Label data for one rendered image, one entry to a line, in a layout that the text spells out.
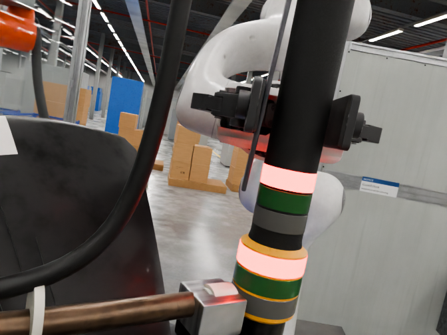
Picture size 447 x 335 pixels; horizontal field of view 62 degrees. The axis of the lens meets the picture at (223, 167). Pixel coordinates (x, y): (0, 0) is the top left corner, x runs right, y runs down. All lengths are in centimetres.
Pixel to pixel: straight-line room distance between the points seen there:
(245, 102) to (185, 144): 745
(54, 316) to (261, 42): 43
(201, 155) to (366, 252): 582
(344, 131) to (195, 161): 752
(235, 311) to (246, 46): 38
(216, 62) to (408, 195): 187
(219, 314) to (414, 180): 207
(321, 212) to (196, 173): 701
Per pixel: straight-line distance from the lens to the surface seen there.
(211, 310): 22
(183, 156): 769
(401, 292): 241
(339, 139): 22
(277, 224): 23
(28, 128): 31
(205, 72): 46
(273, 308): 24
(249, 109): 21
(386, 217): 223
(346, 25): 24
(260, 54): 54
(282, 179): 22
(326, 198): 81
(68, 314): 20
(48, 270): 19
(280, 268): 23
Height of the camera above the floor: 147
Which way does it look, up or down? 7 degrees down
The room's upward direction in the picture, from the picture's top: 11 degrees clockwise
